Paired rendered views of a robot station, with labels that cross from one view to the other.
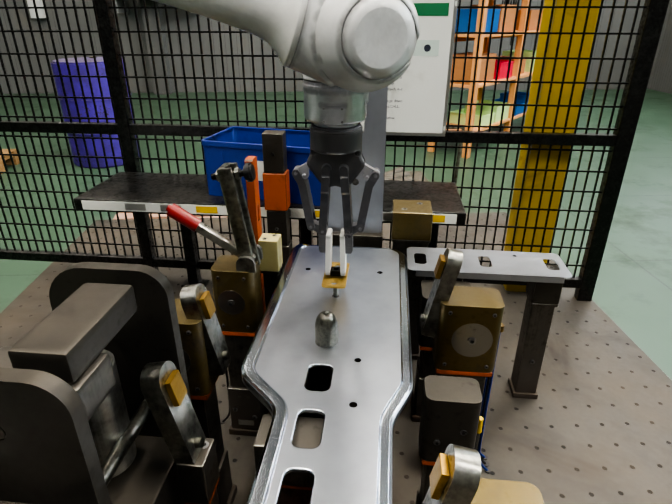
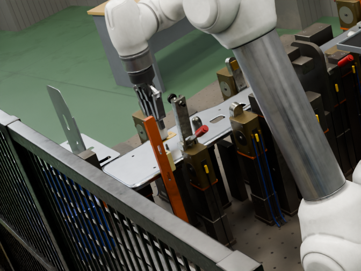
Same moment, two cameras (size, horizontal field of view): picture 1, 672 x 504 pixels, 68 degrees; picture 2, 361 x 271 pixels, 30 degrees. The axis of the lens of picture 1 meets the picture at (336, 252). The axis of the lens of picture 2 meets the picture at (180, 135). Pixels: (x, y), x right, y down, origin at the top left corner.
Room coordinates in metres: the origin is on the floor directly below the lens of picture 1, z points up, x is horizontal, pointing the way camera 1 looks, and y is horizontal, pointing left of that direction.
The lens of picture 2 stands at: (1.68, 1.59, 1.95)
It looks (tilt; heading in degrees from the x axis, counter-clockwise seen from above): 26 degrees down; 237
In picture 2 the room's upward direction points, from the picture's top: 18 degrees counter-clockwise
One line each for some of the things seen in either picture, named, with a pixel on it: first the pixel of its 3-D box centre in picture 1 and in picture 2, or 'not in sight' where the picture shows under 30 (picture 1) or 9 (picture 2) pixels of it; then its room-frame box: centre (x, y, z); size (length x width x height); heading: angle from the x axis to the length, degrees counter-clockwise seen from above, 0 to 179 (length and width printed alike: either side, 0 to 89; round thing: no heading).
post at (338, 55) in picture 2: not in sight; (348, 110); (0.17, 0.27, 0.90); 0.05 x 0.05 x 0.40; 84
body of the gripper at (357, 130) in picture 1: (336, 154); (144, 81); (0.71, 0.00, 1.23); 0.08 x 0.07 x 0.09; 84
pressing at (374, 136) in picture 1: (355, 153); (74, 140); (0.97, -0.04, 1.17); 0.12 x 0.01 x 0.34; 84
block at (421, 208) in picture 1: (406, 282); not in sight; (0.96, -0.16, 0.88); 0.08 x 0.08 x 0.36; 84
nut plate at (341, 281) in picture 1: (336, 272); (162, 137); (0.71, 0.00, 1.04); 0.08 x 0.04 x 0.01; 174
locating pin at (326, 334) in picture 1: (326, 331); (197, 125); (0.58, 0.01, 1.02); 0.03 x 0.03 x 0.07
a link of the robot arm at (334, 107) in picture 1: (336, 102); (136, 59); (0.71, 0.00, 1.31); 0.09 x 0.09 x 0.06
